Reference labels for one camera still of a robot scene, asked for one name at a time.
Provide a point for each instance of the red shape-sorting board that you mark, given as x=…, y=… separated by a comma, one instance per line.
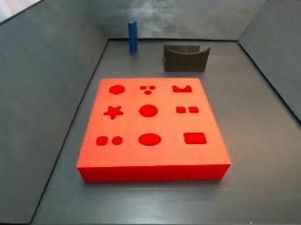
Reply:
x=152, y=132

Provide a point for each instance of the dark grey curved block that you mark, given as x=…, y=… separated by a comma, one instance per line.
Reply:
x=185, y=58

